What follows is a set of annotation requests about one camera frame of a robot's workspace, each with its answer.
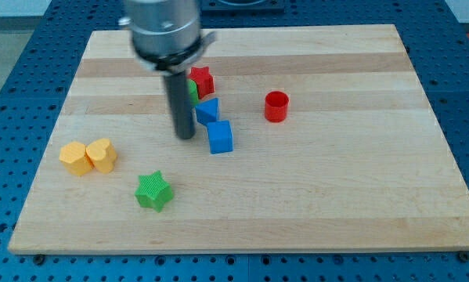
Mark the wooden board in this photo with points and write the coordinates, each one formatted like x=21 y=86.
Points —
x=360 y=164

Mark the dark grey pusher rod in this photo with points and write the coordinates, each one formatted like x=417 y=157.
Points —
x=177 y=90

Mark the green star block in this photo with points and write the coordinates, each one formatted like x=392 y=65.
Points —
x=153 y=191

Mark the blue cube block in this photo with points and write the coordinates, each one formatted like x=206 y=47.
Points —
x=220 y=137

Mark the yellow hexagon block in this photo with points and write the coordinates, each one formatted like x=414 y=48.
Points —
x=74 y=158

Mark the red cylinder block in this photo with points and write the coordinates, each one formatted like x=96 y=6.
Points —
x=276 y=106

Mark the yellow heart block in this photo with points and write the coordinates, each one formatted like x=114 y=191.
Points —
x=102 y=154

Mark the red star block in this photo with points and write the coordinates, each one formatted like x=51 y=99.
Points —
x=204 y=81

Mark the green round block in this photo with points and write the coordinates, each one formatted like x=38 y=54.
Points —
x=193 y=92

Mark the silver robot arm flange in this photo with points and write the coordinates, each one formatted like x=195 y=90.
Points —
x=166 y=34

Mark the blue triangle block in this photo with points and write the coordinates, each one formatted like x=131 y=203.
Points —
x=208 y=111

